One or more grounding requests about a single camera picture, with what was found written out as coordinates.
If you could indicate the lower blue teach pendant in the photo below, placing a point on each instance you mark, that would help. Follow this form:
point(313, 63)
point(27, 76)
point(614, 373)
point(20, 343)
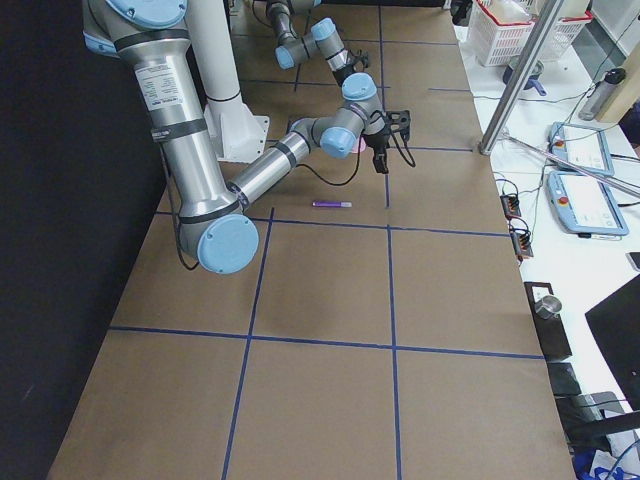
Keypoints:
point(584, 206)

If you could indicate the black orange usb hub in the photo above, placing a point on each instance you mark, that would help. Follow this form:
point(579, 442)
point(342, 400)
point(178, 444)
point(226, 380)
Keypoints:
point(511, 205)
point(522, 244)

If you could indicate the metal cup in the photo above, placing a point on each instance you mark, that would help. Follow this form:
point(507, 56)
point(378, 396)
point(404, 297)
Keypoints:
point(547, 307)

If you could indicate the white plastic basket red rim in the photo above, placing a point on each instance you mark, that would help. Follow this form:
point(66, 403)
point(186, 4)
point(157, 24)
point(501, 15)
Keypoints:
point(495, 43)

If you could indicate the purple highlighter pen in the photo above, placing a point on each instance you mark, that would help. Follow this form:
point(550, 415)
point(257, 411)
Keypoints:
point(332, 204)

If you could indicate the grey water bottle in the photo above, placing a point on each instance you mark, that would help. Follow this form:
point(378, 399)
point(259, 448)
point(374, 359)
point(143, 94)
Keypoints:
point(602, 92)

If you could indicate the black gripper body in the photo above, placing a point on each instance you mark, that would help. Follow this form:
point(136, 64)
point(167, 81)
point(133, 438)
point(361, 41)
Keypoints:
point(376, 138)

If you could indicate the upper blue teach pendant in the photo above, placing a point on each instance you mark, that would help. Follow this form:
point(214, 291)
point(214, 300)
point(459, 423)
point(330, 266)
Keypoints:
point(581, 145)

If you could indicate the aluminium frame post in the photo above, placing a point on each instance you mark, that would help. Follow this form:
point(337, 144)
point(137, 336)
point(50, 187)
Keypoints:
point(527, 60)

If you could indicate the blue saucepan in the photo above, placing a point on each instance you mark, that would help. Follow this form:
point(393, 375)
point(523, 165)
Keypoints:
point(533, 81)

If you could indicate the black orange usb hub upper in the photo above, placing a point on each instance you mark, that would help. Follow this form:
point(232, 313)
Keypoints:
point(511, 205)

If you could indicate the black orange usb hub lower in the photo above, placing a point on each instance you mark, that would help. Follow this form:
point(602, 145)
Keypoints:
point(522, 244)

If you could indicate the pink mesh pen holder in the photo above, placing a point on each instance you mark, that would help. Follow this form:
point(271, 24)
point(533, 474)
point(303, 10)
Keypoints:
point(359, 147)

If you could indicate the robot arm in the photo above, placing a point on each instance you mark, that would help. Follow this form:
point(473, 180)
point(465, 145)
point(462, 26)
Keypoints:
point(323, 38)
point(212, 145)

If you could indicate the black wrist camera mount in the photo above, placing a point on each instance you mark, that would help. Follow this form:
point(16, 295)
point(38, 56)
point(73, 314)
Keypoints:
point(400, 123)
point(359, 60)

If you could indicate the blue teach pendant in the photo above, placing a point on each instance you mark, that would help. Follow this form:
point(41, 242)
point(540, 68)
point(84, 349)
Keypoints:
point(584, 206)
point(581, 145)

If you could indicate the black monitor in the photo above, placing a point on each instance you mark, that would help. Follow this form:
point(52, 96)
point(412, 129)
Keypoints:
point(614, 324)

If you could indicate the white camera stand post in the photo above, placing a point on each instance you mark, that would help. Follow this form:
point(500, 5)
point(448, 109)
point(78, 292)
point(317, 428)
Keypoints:
point(236, 133)

